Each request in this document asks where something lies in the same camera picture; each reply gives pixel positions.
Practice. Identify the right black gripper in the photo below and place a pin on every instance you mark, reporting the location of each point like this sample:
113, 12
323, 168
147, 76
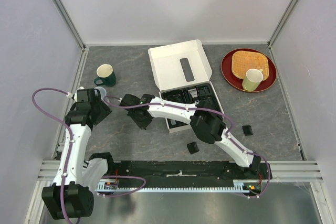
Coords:
142, 124

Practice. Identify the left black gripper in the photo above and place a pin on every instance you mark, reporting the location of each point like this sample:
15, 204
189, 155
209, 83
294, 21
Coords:
104, 110

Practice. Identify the silver black hair clipper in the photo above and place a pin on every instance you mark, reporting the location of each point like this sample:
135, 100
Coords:
193, 95

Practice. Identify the black comb guard front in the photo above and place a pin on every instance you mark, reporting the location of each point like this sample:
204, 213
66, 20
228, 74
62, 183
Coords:
193, 148

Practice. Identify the black comb guard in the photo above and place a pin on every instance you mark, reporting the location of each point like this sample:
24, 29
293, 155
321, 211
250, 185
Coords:
193, 148
247, 130

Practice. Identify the white cardboard box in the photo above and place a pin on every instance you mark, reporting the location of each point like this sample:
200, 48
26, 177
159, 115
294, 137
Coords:
179, 65

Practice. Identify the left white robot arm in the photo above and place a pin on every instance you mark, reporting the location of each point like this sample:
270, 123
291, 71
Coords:
70, 194

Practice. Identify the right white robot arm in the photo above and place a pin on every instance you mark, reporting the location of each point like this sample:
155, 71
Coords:
207, 124

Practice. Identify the clear plastic measuring cup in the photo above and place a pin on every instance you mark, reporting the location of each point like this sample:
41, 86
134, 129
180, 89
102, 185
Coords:
102, 91

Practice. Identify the dark green mug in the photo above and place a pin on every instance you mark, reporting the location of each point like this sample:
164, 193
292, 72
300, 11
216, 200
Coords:
105, 76

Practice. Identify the black plastic tray insert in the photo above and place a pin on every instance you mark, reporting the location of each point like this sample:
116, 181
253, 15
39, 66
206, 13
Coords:
206, 92

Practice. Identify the red round tray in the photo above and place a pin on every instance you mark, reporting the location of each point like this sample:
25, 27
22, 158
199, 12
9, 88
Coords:
226, 68

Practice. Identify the woven bamboo mat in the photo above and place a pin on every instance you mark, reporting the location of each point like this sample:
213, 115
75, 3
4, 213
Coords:
243, 60

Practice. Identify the light green cup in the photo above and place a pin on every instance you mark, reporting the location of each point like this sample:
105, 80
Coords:
252, 79

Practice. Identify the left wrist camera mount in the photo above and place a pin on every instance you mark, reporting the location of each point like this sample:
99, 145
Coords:
73, 96

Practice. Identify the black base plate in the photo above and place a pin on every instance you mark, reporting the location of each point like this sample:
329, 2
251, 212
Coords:
185, 174

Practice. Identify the white slotted cable duct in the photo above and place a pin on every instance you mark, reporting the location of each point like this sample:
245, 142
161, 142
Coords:
105, 186

